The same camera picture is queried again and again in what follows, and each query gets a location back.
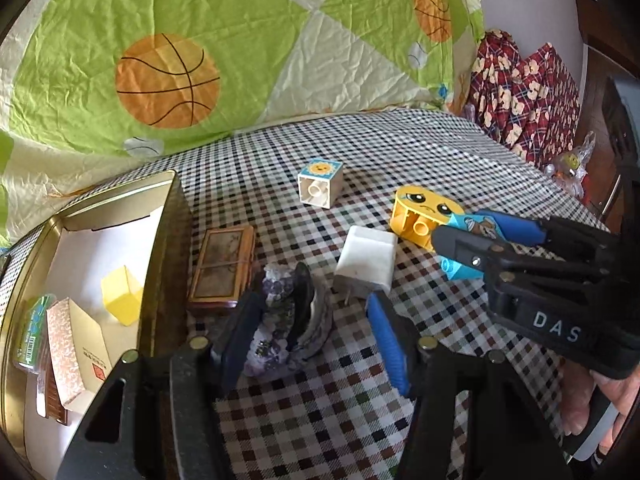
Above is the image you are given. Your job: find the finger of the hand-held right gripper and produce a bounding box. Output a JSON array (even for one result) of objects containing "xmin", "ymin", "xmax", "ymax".
[
  {"xmin": 475, "ymin": 210, "xmax": 626, "ymax": 266},
  {"xmin": 431, "ymin": 227, "xmax": 601, "ymax": 281}
]

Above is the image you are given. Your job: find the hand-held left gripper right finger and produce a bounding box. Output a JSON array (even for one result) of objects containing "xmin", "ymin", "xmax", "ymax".
[{"xmin": 367, "ymin": 290, "xmax": 571, "ymax": 480}]

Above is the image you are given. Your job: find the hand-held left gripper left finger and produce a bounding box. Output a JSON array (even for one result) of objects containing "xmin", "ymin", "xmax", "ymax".
[{"xmin": 55, "ymin": 290, "xmax": 266, "ymax": 480}]

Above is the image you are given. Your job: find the blue printed toy block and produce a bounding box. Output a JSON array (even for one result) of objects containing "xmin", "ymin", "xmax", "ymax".
[{"xmin": 440, "ymin": 212, "xmax": 501, "ymax": 281}]

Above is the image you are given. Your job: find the purple crystal rock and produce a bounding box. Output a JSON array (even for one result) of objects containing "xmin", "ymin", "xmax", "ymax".
[{"xmin": 242, "ymin": 261, "xmax": 333, "ymax": 378}]

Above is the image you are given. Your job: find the yellow face toy block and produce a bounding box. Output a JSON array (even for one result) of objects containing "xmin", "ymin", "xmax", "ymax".
[{"xmin": 390, "ymin": 185, "xmax": 463, "ymax": 253}]

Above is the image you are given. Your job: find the small wooden box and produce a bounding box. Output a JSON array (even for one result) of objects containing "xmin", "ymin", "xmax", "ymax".
[{"xmin": 187, "ymin": 225, "xmax": 256, "ymax": 311}]

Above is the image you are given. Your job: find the white charger plug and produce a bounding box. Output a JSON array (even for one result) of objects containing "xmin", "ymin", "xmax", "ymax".
[{"xmin": 332, "ymin": 225, "xmax": 398, "ymax": 306}]

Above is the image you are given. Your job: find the yellow cube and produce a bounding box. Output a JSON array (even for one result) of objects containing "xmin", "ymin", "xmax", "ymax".
[{"xmin": 101, "ymin": 266, "xmax": 144, "ymax": 326}]

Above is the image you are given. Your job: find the white sun print toy block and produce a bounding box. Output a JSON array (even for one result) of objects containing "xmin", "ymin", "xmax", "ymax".
[{"xmin": 297, "ymin": 157, "xmax": 343, "ymax": 208}]

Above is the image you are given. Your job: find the small white cardboard box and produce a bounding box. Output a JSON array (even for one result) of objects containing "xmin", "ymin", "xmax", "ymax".
[{"xmin": 46, "ymin": 297, "xmax": 113, "ymax": 408}]

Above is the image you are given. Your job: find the gold metal tin box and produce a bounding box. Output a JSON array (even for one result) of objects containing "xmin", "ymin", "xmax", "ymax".
[{"xmin": 0, "ymin": 170, "xmax": 193, "ymax": 480}]

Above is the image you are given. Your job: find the dark brown rectangular box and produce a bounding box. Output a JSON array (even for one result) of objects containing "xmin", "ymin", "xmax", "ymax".
[{"xmin": 36, "ymin": 360, "xmax": 68, "ymax": 426}]

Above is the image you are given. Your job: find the clear case with green label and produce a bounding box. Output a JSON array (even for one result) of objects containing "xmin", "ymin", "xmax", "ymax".
[{"xmin": 12, "ymin": 294, "xmax": 56, "ymax": 373}]

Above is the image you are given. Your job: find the person's right hand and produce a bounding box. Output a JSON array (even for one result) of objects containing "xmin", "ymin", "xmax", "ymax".
[{"xmin": 557, "ymin": 360, "xmax": 640, "ymax": 451}]

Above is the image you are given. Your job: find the clear plastic bag of toys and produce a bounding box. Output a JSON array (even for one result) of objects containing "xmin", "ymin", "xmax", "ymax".
[{"xmin": 542, "ymin": 130, "xmax": 598, "ymax": 196}]

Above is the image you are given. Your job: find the checkered tablecloth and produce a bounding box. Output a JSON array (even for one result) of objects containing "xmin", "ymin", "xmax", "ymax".
[{"xmin": 0, "ymin": 107, "xmax": 616, "ymax": 480}]

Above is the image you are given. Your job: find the red plaid patterned cushion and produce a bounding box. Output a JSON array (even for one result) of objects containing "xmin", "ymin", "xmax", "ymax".
[
  {"xmin": 467, "ymin": 30, "xmax": 526, "ymax": 151},
  {"xmin": 500, "ymin": 42, "xmax": 581, "ymax": 171}
]

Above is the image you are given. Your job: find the green basketball print sheet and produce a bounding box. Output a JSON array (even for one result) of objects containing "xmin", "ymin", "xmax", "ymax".
[{"xmin": 0, "ymin": 0, "xmax": 486, "ymax": 241}]

